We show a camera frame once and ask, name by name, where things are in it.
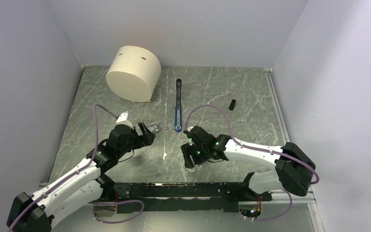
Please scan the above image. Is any blue stapler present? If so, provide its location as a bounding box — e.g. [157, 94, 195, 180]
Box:
[174, 79, 183, 132]

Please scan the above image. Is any staple box tray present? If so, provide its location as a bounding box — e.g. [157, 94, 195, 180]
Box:
[147, 124, 161, 134]

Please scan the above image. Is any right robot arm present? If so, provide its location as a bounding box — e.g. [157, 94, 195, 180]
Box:
[181, 126, 316, 200]

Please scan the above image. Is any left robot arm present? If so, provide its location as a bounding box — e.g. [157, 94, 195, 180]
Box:
[6, 121, 156, 232]

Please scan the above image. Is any small black cylinder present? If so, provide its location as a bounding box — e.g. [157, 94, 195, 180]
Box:
[228, 99, 237, 111]

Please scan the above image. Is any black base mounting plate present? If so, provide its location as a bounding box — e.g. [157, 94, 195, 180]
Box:
[114, 182, 272, 214]

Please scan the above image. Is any cream cylindrical container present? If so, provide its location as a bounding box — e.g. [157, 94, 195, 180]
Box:
[106, 45, 161, 102]

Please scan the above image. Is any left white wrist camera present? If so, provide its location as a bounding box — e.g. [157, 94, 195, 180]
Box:
[115, 111, 134, 129]

